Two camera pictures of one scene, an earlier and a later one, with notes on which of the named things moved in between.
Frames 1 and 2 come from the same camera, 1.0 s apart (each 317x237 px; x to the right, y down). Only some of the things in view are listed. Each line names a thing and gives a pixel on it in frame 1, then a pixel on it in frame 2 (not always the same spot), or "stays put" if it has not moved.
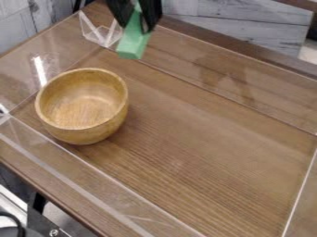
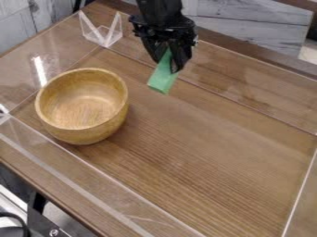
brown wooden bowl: x=81 y=105 stays put
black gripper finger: x=152 y=12 to x=180 y=50
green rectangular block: x=133 y=41 to x=164 y=77
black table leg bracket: x=41 y=225 stays put
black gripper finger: x=122 y=9 to x=157 y=45
